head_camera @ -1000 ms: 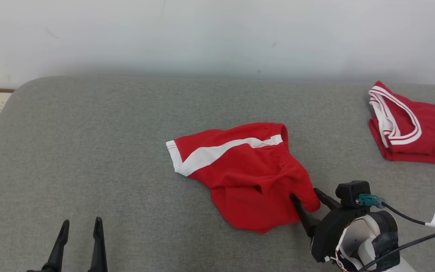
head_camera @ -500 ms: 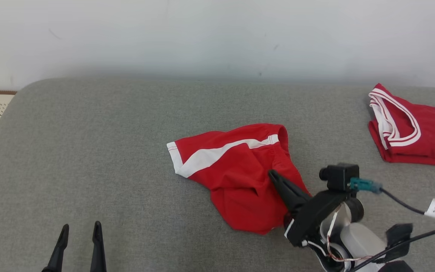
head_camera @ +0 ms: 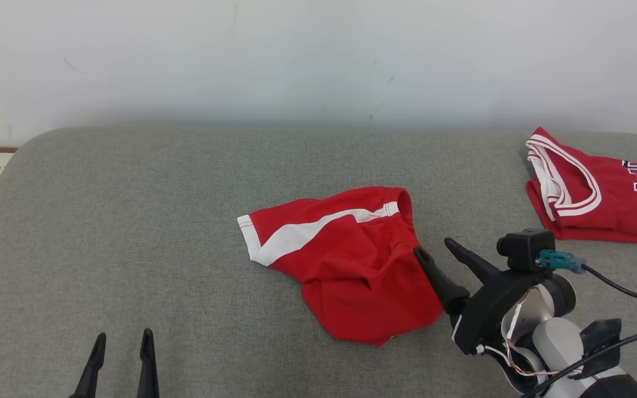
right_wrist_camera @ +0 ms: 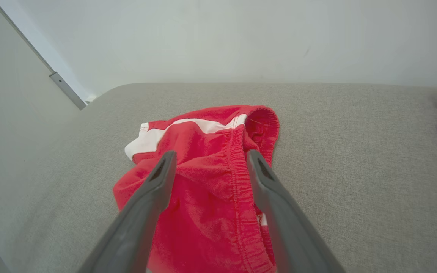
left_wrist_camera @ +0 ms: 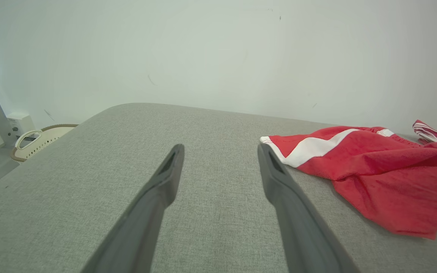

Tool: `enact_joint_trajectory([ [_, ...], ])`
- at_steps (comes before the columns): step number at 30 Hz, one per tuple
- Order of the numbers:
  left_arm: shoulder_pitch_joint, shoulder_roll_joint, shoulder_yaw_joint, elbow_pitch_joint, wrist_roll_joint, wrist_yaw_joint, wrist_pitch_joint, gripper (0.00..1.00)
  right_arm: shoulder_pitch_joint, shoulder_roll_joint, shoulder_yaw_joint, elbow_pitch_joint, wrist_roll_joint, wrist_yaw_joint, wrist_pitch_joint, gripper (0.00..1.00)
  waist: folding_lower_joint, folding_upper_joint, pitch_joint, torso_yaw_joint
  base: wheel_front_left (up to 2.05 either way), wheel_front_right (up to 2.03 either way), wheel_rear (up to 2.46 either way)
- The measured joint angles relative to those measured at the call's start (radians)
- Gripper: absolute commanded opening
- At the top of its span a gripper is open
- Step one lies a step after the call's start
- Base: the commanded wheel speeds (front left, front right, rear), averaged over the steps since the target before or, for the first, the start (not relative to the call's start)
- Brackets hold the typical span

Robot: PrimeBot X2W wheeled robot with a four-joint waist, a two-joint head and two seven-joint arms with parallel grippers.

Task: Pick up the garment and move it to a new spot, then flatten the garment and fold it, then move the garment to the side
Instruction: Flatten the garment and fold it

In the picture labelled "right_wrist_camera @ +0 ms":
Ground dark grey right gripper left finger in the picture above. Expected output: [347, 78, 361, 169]
[77, 150, 178, 273]

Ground red shorts with white stripe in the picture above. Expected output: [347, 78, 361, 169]
[113, 105, 280, 273]

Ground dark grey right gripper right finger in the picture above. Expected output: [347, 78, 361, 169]
[247, 149, 346, 273]

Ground grey metal wall rail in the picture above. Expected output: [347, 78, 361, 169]
[0, 0, 87, 111]

